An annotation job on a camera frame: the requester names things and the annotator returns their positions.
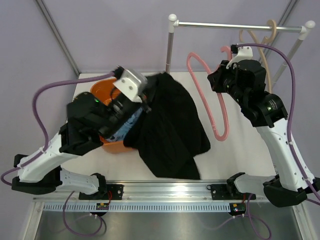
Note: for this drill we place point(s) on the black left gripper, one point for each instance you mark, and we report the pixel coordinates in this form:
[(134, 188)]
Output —
[(146, 100)]

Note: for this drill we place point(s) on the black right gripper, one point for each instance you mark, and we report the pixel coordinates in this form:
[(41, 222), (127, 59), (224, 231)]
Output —
[(217, 76)]

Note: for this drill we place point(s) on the black shorts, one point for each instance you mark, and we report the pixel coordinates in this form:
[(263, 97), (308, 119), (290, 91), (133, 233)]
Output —
[(171, 134)]

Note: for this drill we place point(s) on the light blue shorts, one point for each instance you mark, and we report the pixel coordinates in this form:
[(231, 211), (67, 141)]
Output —
[(120, 134)]

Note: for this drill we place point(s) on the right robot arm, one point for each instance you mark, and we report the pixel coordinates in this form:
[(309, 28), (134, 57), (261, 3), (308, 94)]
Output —
[(244, 81)]

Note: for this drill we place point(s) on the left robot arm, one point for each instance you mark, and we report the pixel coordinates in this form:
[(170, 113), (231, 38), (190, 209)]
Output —
[(88, 122)]

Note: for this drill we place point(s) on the orange plastic laundry basket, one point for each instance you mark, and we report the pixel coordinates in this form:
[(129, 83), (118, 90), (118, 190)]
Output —
[(102, 90)]

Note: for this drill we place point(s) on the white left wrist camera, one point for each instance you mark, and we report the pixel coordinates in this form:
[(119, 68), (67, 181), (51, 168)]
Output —
[(132, 85)]

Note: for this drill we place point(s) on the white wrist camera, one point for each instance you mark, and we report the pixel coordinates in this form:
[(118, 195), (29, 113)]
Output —
[(132, 85), (239, 54)]

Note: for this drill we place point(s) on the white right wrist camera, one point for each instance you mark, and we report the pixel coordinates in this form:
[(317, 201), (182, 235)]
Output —
[(239, 54)]

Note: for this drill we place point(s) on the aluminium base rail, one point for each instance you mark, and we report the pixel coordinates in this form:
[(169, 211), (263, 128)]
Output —
[(169, 191)]

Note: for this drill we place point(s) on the aluminium frame post right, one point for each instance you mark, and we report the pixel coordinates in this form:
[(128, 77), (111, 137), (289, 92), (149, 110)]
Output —
[(274, 29)]

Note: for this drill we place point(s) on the aluminium frame post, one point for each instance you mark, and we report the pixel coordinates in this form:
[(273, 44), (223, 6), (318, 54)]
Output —
[(44, 10), (274, 29)]

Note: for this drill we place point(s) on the aluminium frame post left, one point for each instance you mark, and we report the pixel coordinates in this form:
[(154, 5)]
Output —
[(44, 10)]

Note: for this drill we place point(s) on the white slotted cable duct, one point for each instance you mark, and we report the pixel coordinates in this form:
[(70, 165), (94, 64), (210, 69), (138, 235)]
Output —
[(136, 207)]

